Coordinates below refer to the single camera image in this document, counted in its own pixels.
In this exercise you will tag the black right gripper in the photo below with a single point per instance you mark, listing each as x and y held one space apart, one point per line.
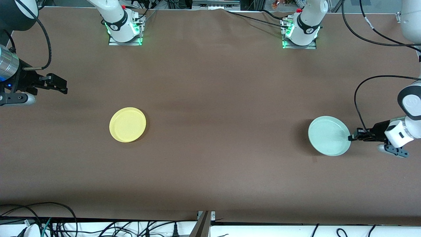
26 80

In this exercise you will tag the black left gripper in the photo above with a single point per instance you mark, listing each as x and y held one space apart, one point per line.
378 127

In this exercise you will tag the light green round plate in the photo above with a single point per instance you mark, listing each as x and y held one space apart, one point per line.
329 135

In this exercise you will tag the yellow round plate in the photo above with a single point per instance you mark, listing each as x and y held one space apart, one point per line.
127 124

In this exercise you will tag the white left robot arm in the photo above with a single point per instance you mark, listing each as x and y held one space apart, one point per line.
409 128

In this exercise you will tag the white lower shelf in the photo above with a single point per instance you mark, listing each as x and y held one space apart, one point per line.
263 232

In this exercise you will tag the black power plug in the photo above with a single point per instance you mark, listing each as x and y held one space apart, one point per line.
175 230

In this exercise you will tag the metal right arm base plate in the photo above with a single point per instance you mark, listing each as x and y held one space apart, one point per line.
113 42

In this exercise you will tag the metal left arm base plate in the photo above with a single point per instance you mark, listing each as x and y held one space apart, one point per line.
310 46

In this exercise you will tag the aluminium frame bar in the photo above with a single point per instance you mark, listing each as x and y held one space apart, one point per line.
215 4

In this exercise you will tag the metal table edge bracket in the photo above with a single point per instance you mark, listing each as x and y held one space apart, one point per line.
204 223

